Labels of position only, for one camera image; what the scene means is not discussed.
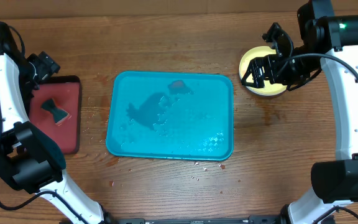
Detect black tray with red liquid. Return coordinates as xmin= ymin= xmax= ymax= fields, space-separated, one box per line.
xmin=29 ymin=75 xmax=82 ymax=154

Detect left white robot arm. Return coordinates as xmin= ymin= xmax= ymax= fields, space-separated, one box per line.
xmin=0 ymin=21 xmax=115 ymax=223

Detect green and pink sponge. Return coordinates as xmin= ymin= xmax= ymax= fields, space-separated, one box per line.
xmin=41 ymin=98 xmax=71 ymax=126

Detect teal plastic serving tray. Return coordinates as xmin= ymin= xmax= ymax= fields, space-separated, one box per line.
xmin=105 ymin=71 xmax=234 ymax=161

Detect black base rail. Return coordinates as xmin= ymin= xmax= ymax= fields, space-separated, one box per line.
xmin=116 ymin=215 xmax=278 ymax=224

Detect yellow-green plate with red stain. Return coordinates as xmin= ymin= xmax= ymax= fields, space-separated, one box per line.
xmin=239 ymin=46 xmax=286 ymax=97

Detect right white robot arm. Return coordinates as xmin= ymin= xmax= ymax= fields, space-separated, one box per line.
xmin=239 ymin=0 xmax=358 ymax=224

